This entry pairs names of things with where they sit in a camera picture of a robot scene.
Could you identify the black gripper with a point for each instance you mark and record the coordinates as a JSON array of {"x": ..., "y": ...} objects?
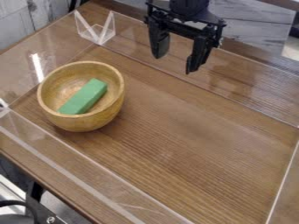
[{"x": 188, "y": 19}]

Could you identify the green rectangular block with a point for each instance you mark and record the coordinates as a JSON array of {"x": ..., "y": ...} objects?
[{"x": 84, "y": 98}]

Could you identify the brown wooden bowl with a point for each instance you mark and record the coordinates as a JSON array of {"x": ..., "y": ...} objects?
[{"x": 64, "y": 82}]

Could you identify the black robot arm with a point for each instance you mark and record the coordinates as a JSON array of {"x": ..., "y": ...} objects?
[{"x": 188, "y": 19}]

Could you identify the clear acrylic corner bracket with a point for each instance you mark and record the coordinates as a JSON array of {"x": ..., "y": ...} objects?
[{"x": 99, "y": 34}]

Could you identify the clear acrylic front wall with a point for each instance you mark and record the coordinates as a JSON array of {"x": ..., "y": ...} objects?
[{"x": 85, "y": 185}]

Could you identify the black table leg bracket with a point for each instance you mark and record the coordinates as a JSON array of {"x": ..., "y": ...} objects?
[{"x": 45, "y": 216}]

